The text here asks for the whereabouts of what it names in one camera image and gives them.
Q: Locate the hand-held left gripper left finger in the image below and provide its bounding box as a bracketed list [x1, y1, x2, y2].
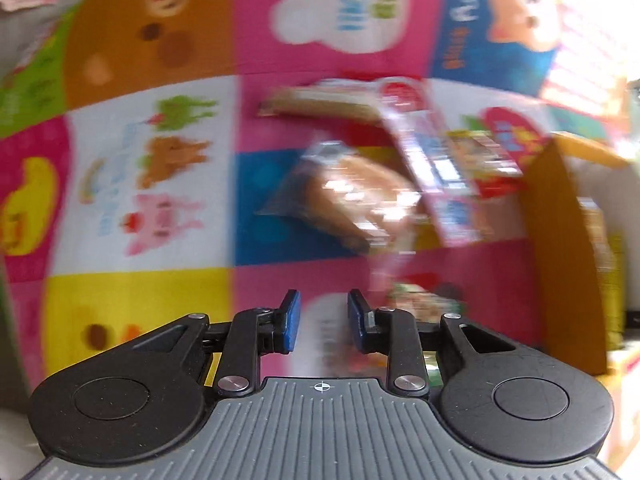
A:
[107, 289, 302, 395]

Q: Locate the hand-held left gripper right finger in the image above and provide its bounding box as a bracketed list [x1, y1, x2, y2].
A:
[347, 288, 518, 397]

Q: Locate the green top cookie packet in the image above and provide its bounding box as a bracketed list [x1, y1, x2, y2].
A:
[389, 275, 462, 323]

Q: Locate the clear bread packet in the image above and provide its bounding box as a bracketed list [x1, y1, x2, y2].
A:
[254, 139, 426, 257]

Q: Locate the red white label snack packet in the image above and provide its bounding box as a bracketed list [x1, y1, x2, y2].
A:
[377, 76, 497, 247]

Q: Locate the cardboard box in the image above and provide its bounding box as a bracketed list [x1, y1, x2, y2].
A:
[517, 132, 637, 377]

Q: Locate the brown wafer packet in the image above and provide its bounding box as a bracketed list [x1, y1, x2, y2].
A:
[257, 82, 386, 122]

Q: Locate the colourful printed play mat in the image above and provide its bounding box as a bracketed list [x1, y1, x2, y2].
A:
[0, 0, 638, 396]

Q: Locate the yellow red cookie packet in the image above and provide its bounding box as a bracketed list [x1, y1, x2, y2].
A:
[445, 129, 527, 202]

